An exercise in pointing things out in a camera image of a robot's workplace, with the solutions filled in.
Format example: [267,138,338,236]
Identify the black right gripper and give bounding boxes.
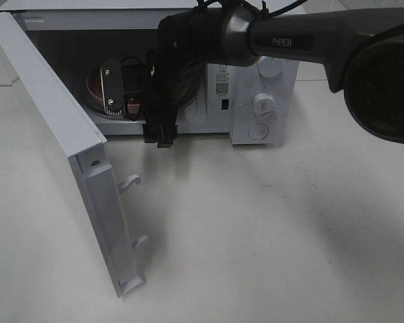
[121,50,189,149]

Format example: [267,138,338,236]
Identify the white microwave door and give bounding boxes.
[0,12,149,297]

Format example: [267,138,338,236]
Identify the round white door button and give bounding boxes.
[248,124,269,140]

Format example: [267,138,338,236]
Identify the toy sandwich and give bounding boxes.
[126,98,140,114]

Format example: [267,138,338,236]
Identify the pink round plate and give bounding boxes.
[86,65,103,104]

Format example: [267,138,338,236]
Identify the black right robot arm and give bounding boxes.
[140,1,404,148]

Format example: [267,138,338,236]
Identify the glass microwave turntable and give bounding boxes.
[94,60,203,120]

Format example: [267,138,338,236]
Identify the white microwave oven body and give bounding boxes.
[0,1,298,145]

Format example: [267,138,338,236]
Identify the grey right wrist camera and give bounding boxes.
[100,58,124,116]

